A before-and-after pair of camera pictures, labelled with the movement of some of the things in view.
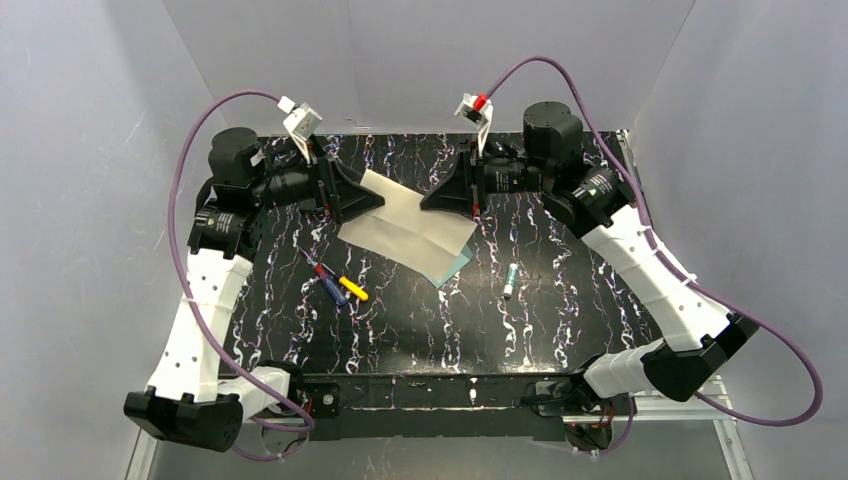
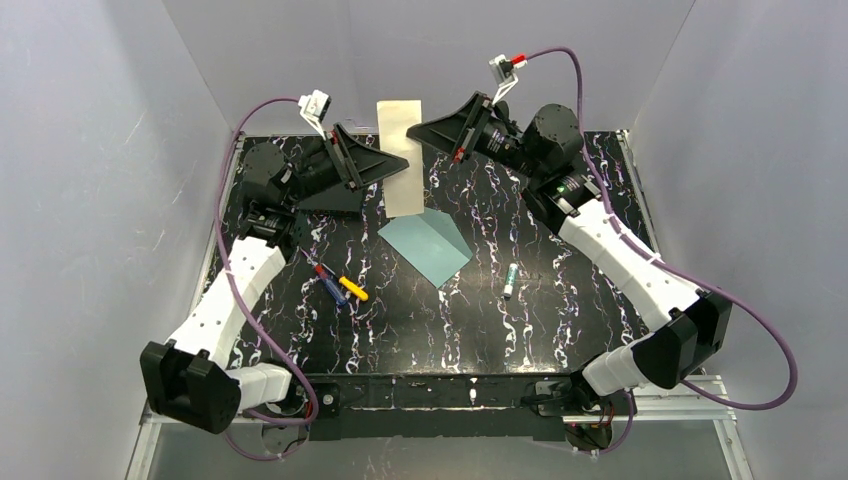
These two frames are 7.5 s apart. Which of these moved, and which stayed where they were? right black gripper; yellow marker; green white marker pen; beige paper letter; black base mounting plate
Moved: beige paper letter; right black gripper
Stayed: green white marker pen; yellow marker; black base mounting plate
